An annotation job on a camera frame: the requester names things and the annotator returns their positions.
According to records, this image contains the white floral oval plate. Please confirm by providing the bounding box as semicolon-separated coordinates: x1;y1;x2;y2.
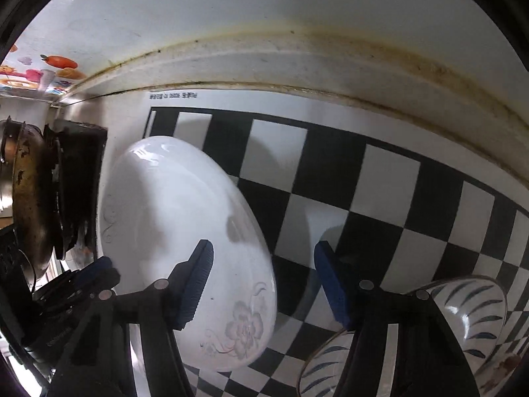
99;136;277;372

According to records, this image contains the brass pot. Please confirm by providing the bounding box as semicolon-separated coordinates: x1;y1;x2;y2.
1;118;53;279

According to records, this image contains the black white checkered mat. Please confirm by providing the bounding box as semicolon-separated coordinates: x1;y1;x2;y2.
145;107;528;396

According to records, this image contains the striped bowl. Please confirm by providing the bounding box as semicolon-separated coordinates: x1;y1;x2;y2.
297;276;507;396

